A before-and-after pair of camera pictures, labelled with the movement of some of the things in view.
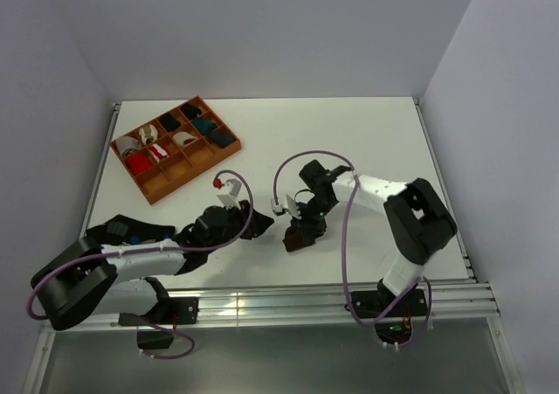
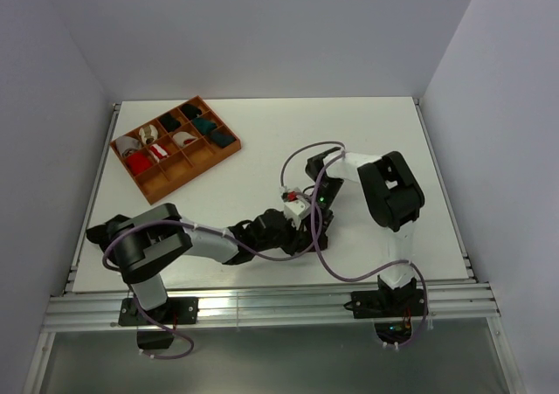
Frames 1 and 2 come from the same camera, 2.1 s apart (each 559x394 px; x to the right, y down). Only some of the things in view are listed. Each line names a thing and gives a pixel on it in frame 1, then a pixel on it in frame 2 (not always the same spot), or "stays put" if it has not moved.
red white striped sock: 157,153 stays put
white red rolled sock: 182,139 stays put
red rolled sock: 138,161 stays put
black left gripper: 258,224 → 297,238
